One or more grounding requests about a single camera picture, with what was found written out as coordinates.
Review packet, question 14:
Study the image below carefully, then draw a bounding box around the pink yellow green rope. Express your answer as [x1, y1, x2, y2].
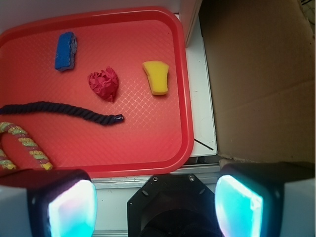
[0, 121, 53, 171]

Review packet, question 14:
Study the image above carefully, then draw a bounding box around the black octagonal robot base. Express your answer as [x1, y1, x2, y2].
[127, 174, 222, 237]

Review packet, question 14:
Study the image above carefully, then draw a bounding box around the white panel post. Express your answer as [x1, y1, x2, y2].
[179, 0, 202, 47]

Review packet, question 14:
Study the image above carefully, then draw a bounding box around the yellow sponge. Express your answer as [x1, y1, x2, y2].
[142, 61, 169, 96]

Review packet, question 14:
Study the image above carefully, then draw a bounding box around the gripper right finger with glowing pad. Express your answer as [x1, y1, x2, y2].
[215, 161, 316, 237]

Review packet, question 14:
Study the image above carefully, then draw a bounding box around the brown cardboard box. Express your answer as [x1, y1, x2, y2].
[199, 0, 316, 162]

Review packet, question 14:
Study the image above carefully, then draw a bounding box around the blue sponge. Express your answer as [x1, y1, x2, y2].
[55, 32, 78, 72]

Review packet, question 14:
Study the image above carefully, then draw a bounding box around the crumpled red paper ball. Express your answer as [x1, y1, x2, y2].
[87, 66, 119, 102]

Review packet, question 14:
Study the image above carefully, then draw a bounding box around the red plastic tray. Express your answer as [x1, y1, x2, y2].
[0, 7, 194, 178]

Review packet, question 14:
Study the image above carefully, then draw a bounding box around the dark navy twisted rope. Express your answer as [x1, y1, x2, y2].
[0, 101, 125, 126]

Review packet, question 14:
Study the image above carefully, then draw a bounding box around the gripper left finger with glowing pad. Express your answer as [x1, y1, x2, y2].
[0, 169, 97, 237]

